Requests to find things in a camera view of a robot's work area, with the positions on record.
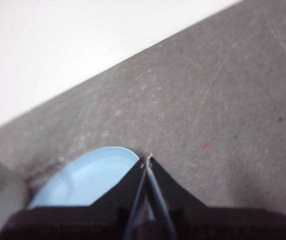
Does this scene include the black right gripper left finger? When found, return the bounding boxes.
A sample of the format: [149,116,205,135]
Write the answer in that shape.
[0,161,147,240]

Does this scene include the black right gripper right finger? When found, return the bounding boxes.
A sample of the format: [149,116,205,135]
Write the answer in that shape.
[147,156,286,240]

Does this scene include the blue round plate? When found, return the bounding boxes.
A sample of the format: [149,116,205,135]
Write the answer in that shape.
[27,146,141,210]

